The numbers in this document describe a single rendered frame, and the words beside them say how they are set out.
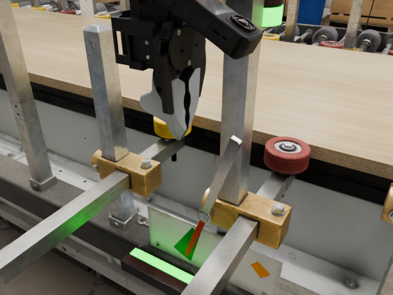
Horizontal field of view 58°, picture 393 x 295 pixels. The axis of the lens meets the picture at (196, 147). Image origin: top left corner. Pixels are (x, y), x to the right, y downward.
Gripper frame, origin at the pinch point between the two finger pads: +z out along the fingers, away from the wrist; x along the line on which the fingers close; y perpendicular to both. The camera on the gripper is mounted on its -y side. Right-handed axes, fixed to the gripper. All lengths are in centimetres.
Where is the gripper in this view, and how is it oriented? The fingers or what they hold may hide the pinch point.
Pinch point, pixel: (184, 131)
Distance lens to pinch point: 45.2
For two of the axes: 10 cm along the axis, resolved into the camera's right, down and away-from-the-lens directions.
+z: 0.0, 8.7, 5.0
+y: -8.5, -2.6, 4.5
